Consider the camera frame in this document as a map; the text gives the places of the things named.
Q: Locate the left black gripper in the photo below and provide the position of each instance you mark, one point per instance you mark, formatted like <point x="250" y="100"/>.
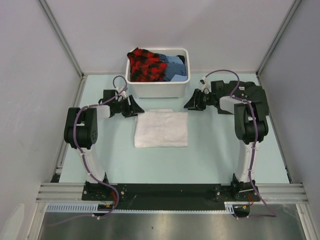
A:
<point x="132" y="110"/>

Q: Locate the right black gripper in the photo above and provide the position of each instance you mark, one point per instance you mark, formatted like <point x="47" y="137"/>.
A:
<point x="195" y="104"/>

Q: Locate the white long sleeve shirt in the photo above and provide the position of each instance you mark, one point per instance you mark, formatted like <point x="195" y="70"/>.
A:
<point x="158" y="128"/>

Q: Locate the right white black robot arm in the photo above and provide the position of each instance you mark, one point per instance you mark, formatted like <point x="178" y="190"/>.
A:
<point x="248" y="103"/>

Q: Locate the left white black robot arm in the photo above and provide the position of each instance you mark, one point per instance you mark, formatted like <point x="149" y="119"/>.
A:
<point x="81" y="130"/>

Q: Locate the white plastic bin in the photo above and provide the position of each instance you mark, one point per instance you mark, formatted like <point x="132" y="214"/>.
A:
<point x="161" y="89"/>

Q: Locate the blue patterned shirt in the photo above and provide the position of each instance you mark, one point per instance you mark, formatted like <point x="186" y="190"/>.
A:
<point x="176" y="70"/>

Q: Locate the folded black striped shirt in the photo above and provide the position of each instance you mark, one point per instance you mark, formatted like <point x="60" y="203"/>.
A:
<point x="246" y="90"/>

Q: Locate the red black plaid shirt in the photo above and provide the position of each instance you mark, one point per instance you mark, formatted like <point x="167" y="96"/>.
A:
<point x="146" y="66"/>

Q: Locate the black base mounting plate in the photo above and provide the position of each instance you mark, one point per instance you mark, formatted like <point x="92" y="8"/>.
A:
<point x="168" y="197"/>

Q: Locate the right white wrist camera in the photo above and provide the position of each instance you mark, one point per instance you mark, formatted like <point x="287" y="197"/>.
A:
<point x="205" y="86"/>

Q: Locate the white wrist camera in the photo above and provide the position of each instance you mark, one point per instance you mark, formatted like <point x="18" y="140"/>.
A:
<point x="122" y="91"/>
<point x="205" y="86"/>

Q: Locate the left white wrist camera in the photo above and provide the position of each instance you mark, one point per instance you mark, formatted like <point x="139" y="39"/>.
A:
<point x="122" y="91"/>

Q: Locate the white slotted cable duct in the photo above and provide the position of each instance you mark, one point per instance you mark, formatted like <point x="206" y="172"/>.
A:
<point x="95" y="208"/>

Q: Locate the aluminium front rail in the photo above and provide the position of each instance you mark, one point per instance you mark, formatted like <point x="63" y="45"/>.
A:
<point x="278" y="193"/>

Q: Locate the left aluminium corner post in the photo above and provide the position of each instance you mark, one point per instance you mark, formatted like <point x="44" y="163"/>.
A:
<point x="60" y="36"/>

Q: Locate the aluminium corner post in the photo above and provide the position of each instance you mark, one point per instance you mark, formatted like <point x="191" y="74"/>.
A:
<point x="60" y="36"/>
<point x="278" y="36"/>

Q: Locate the right aluminium corner post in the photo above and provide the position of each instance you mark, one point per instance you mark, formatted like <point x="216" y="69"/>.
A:
<point x="278" y="36"/>

